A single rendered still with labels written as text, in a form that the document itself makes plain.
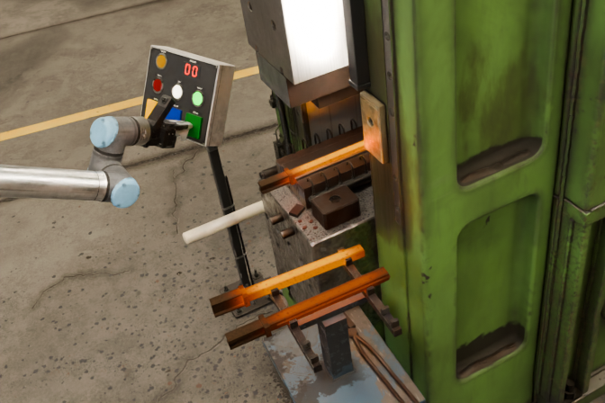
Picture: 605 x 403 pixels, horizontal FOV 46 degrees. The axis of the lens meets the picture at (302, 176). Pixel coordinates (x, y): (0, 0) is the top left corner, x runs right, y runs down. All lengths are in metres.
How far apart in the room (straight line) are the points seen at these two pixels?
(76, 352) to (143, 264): 0.54
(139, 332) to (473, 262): 1.61
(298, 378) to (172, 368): 1.12
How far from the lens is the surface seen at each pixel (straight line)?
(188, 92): 2.44
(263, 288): 1.82
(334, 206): 2.01
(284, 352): 2.03
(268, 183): 2.08
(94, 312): 3.35
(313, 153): 2.21
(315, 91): 1.92
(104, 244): 3.68
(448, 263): 1.94
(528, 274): 2.24
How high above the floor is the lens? 2.26
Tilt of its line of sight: 37 degrees down
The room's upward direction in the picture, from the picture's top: 9 degrees counter-clockwise
